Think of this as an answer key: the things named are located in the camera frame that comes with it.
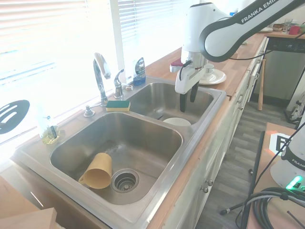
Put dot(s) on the clear glass bottle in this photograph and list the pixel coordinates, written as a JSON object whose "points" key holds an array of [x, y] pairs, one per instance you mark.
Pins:
{"points": [[46, 121]]}

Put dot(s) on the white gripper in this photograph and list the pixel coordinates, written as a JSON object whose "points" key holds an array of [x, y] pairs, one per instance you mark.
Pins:
{"points": [[188, 76]]}

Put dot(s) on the metal cabinet knob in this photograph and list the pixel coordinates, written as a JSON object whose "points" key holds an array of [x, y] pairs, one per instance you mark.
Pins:
{"points": [[210, 182], [205, 189]]}

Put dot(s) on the white bowl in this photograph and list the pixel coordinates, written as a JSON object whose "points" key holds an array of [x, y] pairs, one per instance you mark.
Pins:
{"points": [[176, 122]]}

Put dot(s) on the white patterned teacup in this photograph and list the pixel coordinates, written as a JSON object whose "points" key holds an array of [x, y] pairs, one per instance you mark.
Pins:
{"points": [[209, 68]]}

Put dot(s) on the metal drain strainer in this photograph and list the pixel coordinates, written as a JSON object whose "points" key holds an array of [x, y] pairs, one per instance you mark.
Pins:
{"points": [[125, 180]]}

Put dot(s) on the red cup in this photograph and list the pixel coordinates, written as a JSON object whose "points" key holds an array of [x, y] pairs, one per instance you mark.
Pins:
{"points": [[294, 30]]}

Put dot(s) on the yellow plastic mug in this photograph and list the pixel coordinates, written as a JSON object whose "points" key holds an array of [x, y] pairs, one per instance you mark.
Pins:
{"points": [[98, 171]]}

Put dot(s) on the stainless steel dishwasher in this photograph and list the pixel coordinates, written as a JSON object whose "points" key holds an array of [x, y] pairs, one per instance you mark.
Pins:
{"points": [[278, 69]]}

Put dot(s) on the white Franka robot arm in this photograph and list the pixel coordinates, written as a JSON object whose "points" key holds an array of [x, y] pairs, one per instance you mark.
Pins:
{"points": [[222, 35]]}

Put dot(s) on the red white dish scrubber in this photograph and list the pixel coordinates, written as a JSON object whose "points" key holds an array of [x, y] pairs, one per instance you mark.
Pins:
{"points": [[175, 65]]}

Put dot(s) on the clear dish soap bottle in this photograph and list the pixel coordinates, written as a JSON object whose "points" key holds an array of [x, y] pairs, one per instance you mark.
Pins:
{"points": [[139, 70]]}

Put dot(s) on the black slotted spatula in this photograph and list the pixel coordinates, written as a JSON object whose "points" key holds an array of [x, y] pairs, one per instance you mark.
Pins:
{"points": [[14, 117]]}

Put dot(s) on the white window blinds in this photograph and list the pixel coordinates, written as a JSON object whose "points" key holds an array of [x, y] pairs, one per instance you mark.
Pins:
{"points": [[147, 26]]}

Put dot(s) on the wooden board with marker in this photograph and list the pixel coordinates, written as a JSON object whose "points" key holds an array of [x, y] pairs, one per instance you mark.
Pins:
{"points": [[271, 140]]}

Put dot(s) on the clear drinking glass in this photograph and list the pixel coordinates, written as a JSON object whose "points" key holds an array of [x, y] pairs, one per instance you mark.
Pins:
{"points": [[286, 25]]}

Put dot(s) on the small brown bowl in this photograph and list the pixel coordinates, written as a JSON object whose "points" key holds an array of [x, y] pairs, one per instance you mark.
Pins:
{"points": [[277, 27]]}

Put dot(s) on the white kitchen cabinets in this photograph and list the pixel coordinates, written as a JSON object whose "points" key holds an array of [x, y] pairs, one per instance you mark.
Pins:
{"points": [[214, 157]]}

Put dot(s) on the white side plate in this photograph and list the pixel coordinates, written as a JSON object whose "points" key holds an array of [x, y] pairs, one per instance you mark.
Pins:
{"points": [[265, 29]]}

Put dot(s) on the black tripod pole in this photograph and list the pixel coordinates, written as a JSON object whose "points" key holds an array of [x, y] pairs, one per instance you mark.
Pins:
{"points": [[258, 155]]}

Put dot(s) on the yellow green sponge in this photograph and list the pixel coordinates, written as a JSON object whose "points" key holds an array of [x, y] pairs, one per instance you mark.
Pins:
{"points": [[118, 105]]}

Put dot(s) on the stainless steel double sink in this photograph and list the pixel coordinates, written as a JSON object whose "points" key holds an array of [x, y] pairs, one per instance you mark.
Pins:
{"points": [[166, 152]]}

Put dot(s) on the chrome sink sprayer cap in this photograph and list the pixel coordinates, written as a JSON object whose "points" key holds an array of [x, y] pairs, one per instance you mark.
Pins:
{"points": [[88, 111]]}

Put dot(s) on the white dinner plate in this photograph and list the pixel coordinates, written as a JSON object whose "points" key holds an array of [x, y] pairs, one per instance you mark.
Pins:
{"points": [[214, 78]]}

